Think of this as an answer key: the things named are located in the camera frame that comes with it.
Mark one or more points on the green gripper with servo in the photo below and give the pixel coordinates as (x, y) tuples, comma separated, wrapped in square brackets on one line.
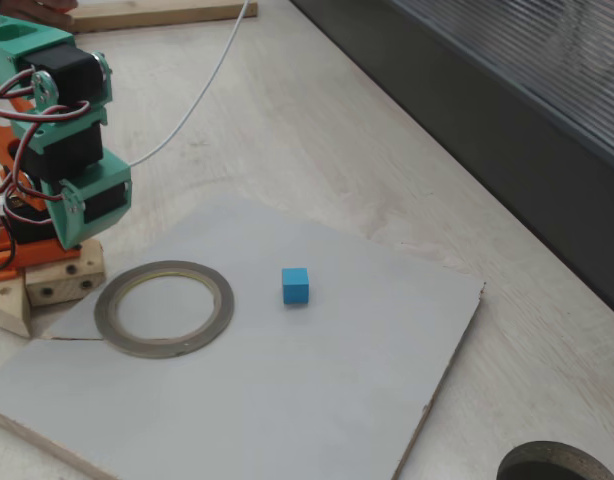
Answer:
[(103, 202)]

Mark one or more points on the blue cube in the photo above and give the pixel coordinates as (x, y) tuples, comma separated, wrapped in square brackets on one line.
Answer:
[(294, 290)]

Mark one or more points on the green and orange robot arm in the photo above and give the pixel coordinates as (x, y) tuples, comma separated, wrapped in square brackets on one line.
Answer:
[(62, 70)]

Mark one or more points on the person's hand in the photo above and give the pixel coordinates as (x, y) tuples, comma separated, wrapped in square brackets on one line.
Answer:
[(32, 10)]

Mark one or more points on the wooden base block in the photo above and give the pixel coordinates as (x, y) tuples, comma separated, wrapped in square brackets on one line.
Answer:
[(62, 280)]

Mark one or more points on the long wooden base plank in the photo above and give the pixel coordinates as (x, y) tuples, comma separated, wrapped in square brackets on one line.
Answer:
[(9, 307)]

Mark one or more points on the white laminated wooden board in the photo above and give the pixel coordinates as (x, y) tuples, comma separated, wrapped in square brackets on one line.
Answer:
[(287, 380)]

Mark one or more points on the frosted glass desk partition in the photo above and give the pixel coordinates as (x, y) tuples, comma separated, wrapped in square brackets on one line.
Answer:
[(487, 100)]

